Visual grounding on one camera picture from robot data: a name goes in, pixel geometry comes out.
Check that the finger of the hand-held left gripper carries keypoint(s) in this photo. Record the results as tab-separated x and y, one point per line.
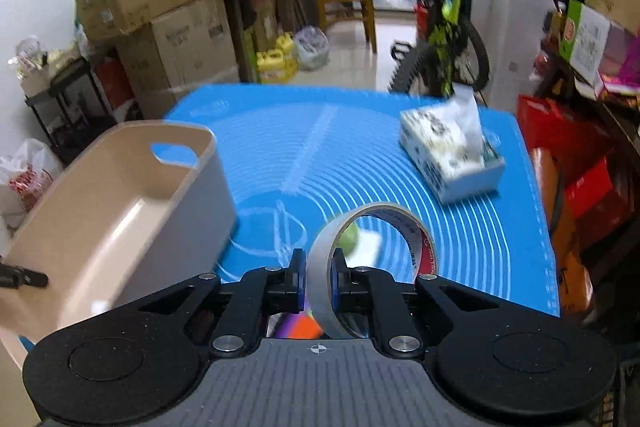
25	277

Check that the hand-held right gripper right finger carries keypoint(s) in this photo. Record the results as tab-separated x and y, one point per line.
340	283

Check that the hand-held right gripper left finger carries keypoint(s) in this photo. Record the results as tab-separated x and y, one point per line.
298	281

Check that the white masking tape roll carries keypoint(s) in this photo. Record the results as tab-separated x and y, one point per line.
319	267

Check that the beige plastic basket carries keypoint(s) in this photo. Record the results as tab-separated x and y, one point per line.
125	232

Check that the purple orange object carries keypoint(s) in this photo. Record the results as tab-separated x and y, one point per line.
300	326

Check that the small green object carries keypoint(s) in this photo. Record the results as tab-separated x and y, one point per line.
350	237

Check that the white red printed bag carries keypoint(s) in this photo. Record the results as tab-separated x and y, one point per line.
30	182

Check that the blue silicone mat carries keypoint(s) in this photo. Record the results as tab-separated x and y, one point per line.
325	147

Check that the patterned tissue box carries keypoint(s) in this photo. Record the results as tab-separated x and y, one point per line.
440	157

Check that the black metal rack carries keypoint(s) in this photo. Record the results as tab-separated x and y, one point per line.
75	79

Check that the red canister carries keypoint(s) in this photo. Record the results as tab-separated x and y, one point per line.
112	82

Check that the snack bags on rack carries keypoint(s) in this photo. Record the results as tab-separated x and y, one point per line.
35	57

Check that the group of yellow jugs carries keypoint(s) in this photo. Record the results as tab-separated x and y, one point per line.
275	59

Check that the orange bag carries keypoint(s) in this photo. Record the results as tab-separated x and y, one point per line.
550	207

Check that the clear plastic bag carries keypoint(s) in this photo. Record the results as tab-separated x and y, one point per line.
311	49

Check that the large plain cardboard box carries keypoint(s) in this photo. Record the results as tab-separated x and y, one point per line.
185	52

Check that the red paper bag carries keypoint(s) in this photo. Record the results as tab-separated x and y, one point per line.
555	127

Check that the red box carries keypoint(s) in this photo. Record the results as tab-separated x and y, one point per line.
595	192

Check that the black green bicycle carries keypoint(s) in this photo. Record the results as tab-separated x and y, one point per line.
445	32

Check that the white cabinet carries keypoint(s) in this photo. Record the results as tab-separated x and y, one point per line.
510	32

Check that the green white carton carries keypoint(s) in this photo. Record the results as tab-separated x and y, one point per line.
585	42

